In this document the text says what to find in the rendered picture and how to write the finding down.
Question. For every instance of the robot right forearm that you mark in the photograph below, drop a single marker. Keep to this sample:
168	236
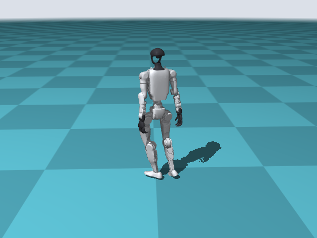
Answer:
177	102

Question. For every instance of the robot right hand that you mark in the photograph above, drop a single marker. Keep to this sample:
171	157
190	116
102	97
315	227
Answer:
179	117

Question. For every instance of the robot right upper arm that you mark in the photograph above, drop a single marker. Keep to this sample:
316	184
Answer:
173	82

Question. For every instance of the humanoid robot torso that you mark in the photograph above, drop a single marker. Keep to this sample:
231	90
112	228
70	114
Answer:
158	89

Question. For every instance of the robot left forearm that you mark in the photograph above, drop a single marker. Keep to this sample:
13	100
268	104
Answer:
142	108

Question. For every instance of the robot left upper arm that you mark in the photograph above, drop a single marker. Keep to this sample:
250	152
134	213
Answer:
143	76

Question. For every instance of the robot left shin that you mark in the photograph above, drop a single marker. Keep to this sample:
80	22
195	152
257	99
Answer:
152	157

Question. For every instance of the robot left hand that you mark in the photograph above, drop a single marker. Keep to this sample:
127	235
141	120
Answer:
141	124

